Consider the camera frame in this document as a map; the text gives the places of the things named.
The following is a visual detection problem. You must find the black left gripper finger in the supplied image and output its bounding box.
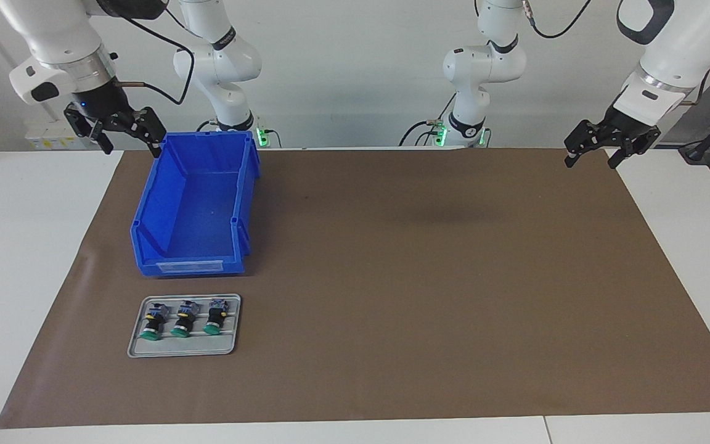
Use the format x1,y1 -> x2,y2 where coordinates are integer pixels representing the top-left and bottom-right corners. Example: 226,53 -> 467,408
563,120 -> 614,168
608,127 -> 662,170

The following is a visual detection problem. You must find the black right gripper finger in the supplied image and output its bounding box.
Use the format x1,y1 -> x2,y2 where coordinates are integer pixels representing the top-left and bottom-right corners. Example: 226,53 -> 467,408
108,107 -> 168,158
64,102 -> 114,155

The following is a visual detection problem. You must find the green push button switch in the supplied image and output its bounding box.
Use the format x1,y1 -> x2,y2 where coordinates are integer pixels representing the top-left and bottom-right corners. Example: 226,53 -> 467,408
139,302 -> 168,342
203,298 -> 229,335
170,300 -> 200,338

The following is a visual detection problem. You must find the blue plastic storage bin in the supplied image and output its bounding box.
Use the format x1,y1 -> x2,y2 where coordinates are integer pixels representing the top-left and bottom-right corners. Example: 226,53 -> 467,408
130,131 -> 261,277

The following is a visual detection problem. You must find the grey metal tray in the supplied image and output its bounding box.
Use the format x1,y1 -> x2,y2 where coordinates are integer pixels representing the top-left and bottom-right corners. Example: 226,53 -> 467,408
126,294 -> 242,358

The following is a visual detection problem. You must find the brown table mat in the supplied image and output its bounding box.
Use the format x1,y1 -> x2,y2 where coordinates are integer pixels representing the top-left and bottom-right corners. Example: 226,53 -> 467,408
0,148 -> 710,429

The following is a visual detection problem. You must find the white wall socket box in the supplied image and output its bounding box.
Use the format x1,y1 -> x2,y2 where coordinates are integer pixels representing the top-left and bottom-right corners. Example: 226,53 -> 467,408
25,119 -> 94,150

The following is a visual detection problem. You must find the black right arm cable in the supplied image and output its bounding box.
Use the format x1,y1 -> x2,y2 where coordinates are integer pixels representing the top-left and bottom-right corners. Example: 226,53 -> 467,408
115,15 -> 197,105

